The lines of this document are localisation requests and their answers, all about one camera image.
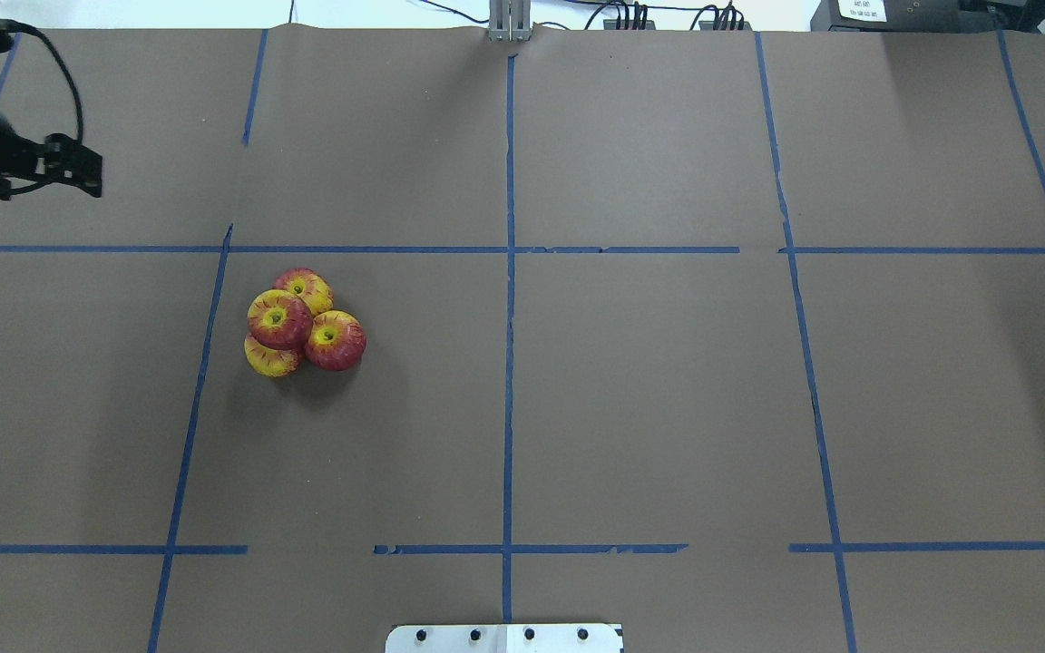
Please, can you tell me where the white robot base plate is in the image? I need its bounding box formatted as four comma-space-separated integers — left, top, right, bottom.
384, 623, 625, 652

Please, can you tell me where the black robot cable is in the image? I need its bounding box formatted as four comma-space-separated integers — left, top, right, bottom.
0, 16, 86, 195

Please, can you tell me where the brown paper table cover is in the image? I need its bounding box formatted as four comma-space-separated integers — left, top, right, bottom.
0, 24, 1045, 652

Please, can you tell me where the aluminium frame post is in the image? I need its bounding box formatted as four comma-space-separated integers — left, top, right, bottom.
486, 0, 533, 43

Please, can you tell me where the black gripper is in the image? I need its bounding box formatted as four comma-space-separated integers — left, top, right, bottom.
0, 114, 105, 199

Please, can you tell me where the red yellow apple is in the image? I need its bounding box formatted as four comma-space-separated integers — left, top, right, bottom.
272, 269, 335, 316
303, 309, 366, 372
243, 334, 304, 377
246, 289, 314, 350

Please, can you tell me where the red yellow apple front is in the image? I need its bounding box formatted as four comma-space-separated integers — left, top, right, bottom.
243, 334, 304, 377

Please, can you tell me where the red yellow apple back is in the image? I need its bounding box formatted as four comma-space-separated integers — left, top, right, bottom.
303, 309, 366, 372

